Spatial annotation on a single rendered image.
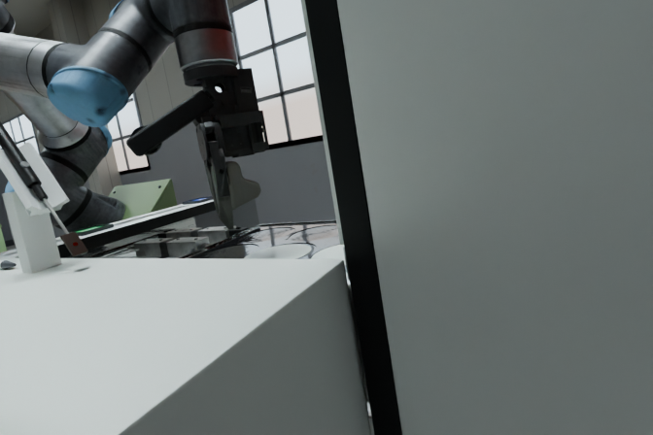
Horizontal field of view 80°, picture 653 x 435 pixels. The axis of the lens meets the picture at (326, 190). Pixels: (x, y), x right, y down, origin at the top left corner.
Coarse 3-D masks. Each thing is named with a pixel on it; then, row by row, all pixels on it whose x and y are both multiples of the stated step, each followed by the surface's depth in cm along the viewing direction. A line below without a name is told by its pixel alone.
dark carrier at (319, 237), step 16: (304, 224) 75; (320, 224) 73; (336, 224) 70; (240, 240) 71; (256, 240) 69; (272, 240) 66; (288, 240) 64; (304, 240) 63; (320, 240) 61; (336, 240) 59; (192, 256) 64; (208, 256) 62; (224, 256) 61; (240, 256) 59; (304, 256) 53
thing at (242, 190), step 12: (228, 168) 51; (240, 168) 52; (228, 180) 52; (240, 180) 52; (216, 192) 51; (240, 192) 52; (252, 192) 53; (228, 204) 51; (240, 204) 52; (228, 216) 52; (228, 228) 53
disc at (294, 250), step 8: (272, 248) 61; (280, 248) 60; (288, 248) 59; (296, 248) 58; (304, 248) 58; (248, 256) 58; (256, 256) 57; (264, 256) 56; (272, 256) 56; (280, 256) 55; (288, 256) 54; (296, 256) 54
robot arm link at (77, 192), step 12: (48, 156) 92; (60, 168) 92; (72, 168) 94; (60, 180) 91; (72, 180) 94; (84, 180) 97; (72, 192) 93; (84, 192) 96; (72, 204) 93; (60, 216) 92
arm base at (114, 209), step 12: (84, 204) 95; (96, 204) 98; (108, 204) 100; (120, 204) 103; (72, 216) 94; (84, 216) 95; (96, 216) 97; (108, 216) 98; (120, 216) 101; (60, 228) 96; (72, 228) 95
